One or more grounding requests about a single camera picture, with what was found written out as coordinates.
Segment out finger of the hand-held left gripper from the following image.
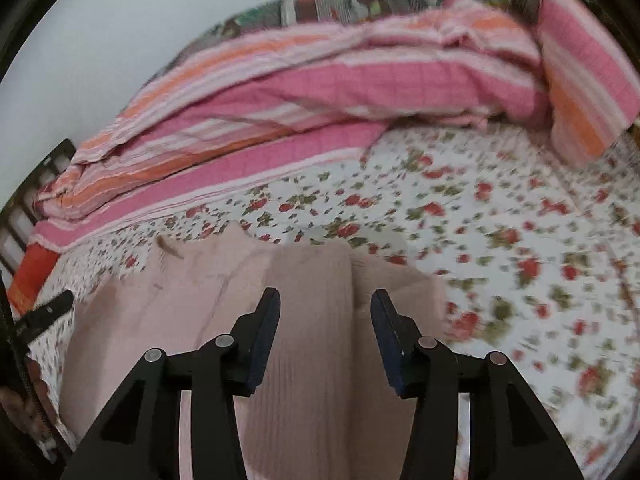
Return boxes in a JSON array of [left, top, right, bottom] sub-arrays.
[[15, 290, 75, 346]]

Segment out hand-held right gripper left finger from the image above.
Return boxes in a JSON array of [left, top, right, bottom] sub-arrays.
[[60, 287, 282, 480]]

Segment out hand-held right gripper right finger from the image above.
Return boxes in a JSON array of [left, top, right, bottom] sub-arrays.
[[371, 289, 586, 480]]

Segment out pink knit sweater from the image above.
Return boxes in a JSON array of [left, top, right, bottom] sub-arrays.
[[59, 222, 451, 480]]

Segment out person's left hand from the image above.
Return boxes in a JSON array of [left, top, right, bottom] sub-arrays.
[[0, 360, 48, 453]]

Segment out red orange pillow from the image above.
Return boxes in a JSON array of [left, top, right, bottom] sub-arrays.
[[7, 242, 61, 316]]

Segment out dark wooden slatted headboard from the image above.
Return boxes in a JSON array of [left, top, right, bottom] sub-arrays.
[[0, 140, 78, 276]]

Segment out floral bed sheet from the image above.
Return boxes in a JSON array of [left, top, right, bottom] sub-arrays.
[[30, 125, 640, 480]]

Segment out pink orange striped quilt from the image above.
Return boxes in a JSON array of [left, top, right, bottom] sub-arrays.
[[32, 0, 640, 251]]

